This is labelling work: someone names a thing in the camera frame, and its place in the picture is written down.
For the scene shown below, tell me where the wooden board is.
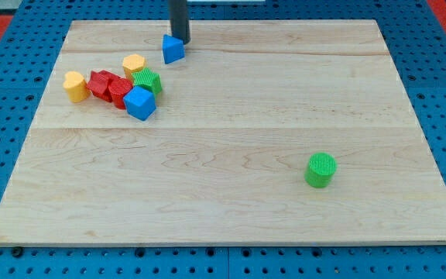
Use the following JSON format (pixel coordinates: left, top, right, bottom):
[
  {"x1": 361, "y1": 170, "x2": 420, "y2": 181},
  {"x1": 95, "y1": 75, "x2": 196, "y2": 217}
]
[{"x1": 0, "y1": 19, "x2": 446, "y2": 247}]

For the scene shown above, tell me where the red star block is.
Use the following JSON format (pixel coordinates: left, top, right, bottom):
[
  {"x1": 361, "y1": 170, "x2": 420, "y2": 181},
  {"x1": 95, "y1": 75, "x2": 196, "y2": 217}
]
[{"x1": 87, "y1": 70, "x2": 120, "y2": 102}]

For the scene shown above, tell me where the blue cube block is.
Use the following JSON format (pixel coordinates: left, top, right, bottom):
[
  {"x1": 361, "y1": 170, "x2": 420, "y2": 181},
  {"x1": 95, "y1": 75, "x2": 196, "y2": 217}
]
[{"x1": 123, "y1": 86, "x2": 156, "y2": 121}]

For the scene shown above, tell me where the yellow hexagon block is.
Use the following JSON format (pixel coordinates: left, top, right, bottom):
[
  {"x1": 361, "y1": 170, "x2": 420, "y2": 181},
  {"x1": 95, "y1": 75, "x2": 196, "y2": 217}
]
[{"x1": 122, "y1": 53, "x2": 146, "y2": 81}]

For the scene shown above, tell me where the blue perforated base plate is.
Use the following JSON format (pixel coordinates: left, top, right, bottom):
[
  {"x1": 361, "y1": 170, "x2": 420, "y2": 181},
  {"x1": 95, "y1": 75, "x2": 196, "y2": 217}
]
[{"x1": 0, "y1": 0, "x2": 446, "y2": 278}]

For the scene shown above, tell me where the green star block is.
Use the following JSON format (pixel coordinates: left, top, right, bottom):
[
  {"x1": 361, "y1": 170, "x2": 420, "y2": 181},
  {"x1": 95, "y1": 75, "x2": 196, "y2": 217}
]
[{"x1": 132, "y1": 67, "x2": 163, "y2": 97}]

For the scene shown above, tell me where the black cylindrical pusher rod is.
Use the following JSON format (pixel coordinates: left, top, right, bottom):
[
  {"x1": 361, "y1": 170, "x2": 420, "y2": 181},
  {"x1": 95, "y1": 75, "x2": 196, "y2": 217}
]
[{"x1": 168, "y1": 0, "x2": 190, "y2": 45}]

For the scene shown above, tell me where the red cylinder block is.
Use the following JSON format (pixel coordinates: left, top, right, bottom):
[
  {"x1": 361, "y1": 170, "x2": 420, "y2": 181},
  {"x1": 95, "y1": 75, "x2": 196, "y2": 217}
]
[{"x1": 108, "y1": 78, "x2": 133, "y2": 109}]

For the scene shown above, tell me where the blue triangle block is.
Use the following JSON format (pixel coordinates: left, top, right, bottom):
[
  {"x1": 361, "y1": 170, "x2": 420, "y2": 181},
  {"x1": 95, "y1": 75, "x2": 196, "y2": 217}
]
[{"x1": 162, "y1": 34, "x2": 185, "y2": 64}]

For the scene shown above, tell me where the yellow heart block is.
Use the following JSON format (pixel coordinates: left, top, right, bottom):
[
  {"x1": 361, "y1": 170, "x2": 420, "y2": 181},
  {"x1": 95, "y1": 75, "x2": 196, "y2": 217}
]
[{"x1": 63, "y1": 71, "x2": 91, "y2": 103}]

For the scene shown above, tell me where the green cylinder block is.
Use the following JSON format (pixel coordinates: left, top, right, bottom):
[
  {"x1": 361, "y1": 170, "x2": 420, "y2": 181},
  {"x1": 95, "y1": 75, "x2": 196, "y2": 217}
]
[{"x1": 304, "y1": 153, "x2": 337, "y2": 188}]

